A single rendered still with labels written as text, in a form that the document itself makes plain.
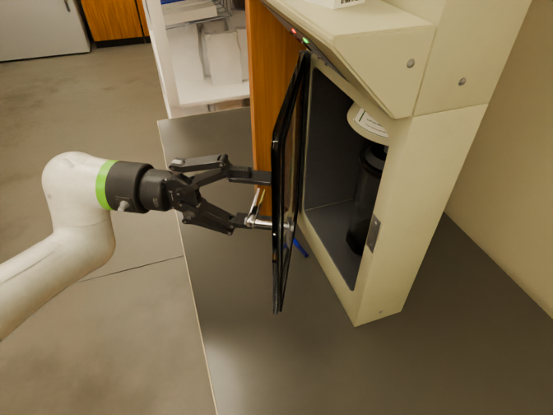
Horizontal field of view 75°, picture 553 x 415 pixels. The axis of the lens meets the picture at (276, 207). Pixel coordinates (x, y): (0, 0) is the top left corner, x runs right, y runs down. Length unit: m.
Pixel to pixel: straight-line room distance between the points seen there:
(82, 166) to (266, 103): 0.37
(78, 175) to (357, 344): 0.60
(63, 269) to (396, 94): 0.57
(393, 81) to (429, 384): 0.55
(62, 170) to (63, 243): 0.13
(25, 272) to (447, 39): 0.64
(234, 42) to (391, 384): 1.41
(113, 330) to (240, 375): 1.33
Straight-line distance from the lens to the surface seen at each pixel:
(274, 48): 0.76
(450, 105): 0.49
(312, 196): 0.87
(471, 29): 0.46
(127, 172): 0.67
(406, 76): 0.43
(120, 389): 1.86
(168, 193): 0.67
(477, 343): 0.86
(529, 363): 0.88
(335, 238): 0.83
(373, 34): 0.39
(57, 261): 0.70
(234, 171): 0.60
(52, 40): 5.48
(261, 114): 0.80
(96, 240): 0.76
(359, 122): 0.60
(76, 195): 0.72
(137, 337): 1.95
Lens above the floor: 1.61
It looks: 42 degrees down
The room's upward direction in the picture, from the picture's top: straight up
